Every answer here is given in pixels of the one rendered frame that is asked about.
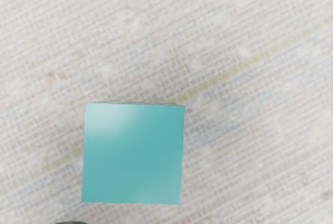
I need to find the teal cube block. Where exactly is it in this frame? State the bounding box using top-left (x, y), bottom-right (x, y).
top-left (81, 101), bottom-right (186, 205)

